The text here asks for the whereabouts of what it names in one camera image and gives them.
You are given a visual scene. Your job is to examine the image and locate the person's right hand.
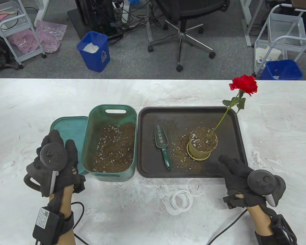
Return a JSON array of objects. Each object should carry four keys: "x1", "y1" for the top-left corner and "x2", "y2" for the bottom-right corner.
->
[{"x1": 218, "y1": 155, "x2": 271, "y2": 210}]

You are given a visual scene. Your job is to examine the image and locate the black lattice wrist mount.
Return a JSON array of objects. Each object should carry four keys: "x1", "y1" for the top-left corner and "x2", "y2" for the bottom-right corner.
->
[{"x1": 255, "y1": 214, "x2": 297, "y2": 245}]

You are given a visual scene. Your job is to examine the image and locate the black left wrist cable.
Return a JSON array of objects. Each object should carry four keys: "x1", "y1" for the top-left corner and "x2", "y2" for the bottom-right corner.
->
[{"x1": 34, "y1": 202, "x2": 92, "y2": 245}]

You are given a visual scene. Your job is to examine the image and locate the white box in cart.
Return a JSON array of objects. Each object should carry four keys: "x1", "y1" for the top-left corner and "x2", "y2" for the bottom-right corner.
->
[{"x1": 255, "y1": 46, "x2": 283, "y2": 64}]

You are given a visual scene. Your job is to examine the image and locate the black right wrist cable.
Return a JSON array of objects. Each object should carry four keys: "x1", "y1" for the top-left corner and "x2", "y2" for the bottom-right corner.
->
[{"x1": 208, "y1": 208, "x2": 248, "y2": 245}]

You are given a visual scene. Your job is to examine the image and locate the brown potting mix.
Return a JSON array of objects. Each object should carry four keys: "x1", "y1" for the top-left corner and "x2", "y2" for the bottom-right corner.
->
[
  {"x1": 190, "y1": 128, "x2": 218, "y2": 151},
  {"x1": 172, "y1": 133, "x2": 202, "y2": 171},
  {"x1": 93, "y1": 122, "x2": 136, "y2": 173}
]

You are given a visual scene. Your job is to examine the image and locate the green plastic storage bin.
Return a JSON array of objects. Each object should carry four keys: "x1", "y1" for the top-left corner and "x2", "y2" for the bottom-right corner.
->
[{"x1": 81, "y1": 104, "x2": 138, "y2": 182}]

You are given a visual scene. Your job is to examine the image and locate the black computer tower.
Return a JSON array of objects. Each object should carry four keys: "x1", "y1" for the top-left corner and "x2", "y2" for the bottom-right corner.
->
[{"x1": 75, "y1": 0, "x2": 116, "y2": 33}]

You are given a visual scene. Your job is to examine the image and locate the person's left hand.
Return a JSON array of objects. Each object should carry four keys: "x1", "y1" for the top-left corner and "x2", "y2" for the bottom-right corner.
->
[{"x1": 24, "y1": 130, "x2": 86, "y2": 197}]

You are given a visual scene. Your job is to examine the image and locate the black labelled wrist box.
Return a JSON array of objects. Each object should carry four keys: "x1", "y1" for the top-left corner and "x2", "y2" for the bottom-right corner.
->
[{"x1": 32, "y1": 207, "x2": 60, "y2": 244}]

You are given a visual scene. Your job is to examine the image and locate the dark brown plastic tray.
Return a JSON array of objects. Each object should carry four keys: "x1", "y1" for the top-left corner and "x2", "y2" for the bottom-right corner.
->
[{"x1": 136, "y1": 106, "x2": 248, "y2": 178}]

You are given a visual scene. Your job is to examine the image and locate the teal plastic bin lid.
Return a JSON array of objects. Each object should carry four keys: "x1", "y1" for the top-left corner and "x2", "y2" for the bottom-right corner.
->
[{"x1": 50, "y1": 116, "x2": 90, "y2": 176}]

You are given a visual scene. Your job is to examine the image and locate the pink plastic bag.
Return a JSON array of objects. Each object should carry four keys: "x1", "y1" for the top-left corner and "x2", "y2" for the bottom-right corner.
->
[
  {"x1": 9, "y1": 29, "x2": 40, "y2": 54},
  {"x1": 35, "y1": 20, "x2": 67, "y2": 53}
]

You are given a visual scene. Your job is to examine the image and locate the white rolling cart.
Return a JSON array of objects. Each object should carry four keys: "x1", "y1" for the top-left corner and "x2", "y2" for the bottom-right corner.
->
[
  {"x1": 0, "y1": 0, "x2": 47, "y2": 70},
  {"x1": 252, "y1": 4, "x2": 306, "y2": 78}
]

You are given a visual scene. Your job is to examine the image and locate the aluminium rail piece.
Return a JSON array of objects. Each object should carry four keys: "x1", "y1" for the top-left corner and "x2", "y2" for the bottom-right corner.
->
[{"x1": 146, "y1": 18, "x2": 154, "y2": 43}]

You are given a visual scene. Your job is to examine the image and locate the grey and white left controller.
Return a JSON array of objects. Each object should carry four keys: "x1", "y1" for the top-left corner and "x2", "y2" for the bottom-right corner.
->
[{"x1": 24, "y1": 143, "x2": 68, "y2": 195}]

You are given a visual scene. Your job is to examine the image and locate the red artificial rose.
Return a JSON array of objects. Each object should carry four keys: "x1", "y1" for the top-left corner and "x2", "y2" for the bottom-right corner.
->
[{"x1": 206, "y1": 75, "x2": 258, "y2": 143}]

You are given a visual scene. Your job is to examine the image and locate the white desk leg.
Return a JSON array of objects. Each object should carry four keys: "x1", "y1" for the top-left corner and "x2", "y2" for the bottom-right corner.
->
[
  {"x1": 240, "y1": 0, "x2": 262, "y2": 47},
  {"x1": 34, "y1": 0, "x2": 56, "y2": 27}
]

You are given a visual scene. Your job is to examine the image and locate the tangle of black cables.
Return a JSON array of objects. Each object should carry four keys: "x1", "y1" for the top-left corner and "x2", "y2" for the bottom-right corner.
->
[{"x1": 92, "y1": 0, "x2": 161, "y2": 44}]

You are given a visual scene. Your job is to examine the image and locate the plain blue waste bin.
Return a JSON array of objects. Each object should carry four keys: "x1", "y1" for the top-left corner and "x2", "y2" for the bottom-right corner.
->
[{"x1": 260, "y1": 59, "x2": 303, "y2": 81}]

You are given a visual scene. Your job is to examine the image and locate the blue bin with white symbol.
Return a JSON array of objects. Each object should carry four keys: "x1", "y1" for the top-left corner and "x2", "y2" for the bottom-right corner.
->
[{"x1": 76, "y1": 31, "x2": 110, "y2": 73}]

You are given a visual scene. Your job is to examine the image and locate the black office chair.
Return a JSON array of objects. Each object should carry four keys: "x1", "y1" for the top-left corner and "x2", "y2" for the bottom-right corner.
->
[{"x1": 147, "y1": 0, "x2": 231, "y2": 72}]

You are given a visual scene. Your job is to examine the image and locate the clear round plastic piece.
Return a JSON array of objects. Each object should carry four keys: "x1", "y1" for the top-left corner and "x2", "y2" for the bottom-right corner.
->
[{"x1": 187, "y1": 179, "x2": 202, "y2": 193}]

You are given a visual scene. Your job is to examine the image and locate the yellow ribbed flower pot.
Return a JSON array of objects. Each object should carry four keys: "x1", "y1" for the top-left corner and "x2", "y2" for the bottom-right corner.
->
[{"x1": 187, "y1": 128, "x2": 218, "y2": 161}]

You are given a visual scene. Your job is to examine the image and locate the green garden trowel scoop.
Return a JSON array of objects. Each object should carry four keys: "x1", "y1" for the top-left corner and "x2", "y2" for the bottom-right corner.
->
[{"x1": 154, "y1": 125, "x2": 172, "y2": 171}]

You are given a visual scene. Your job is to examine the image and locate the black left wrist strap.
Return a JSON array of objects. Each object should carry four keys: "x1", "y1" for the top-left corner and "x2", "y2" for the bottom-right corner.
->
[{"x1": 57, "y1": 212, "x2": 74, "y2": 235}]

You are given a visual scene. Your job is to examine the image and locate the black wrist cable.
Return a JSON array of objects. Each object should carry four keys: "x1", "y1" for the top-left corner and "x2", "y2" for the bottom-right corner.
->
[
  {"x1": 34, "y1": 202, "x2": 92, "y2": 245},
  {"x1": 208, "y1": 208, "x2": 248, "y2": 245}
]

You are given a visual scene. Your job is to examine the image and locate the dark grey right controller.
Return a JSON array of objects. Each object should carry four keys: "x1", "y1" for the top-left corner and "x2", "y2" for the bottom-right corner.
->
[{"x1": 247, "y1": 170, "x2": 286, "y2": 207}]

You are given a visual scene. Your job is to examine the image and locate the white power strip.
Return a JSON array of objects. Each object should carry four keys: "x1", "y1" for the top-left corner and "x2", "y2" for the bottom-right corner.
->
[{"x1": 112, "y1": 0, "x2": 130, "y2": 24}]

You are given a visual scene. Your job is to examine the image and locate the person's right forearm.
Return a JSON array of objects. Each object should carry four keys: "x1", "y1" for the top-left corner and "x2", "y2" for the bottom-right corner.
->
[{"x1": 246, "y1": 204, "x2": 273, "y2": 236}]

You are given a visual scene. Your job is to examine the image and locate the black floor mat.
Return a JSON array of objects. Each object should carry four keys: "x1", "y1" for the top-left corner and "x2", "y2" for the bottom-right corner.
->
[{"x1": 67, "y1": 9, "x2": 92, "y2": 40}]

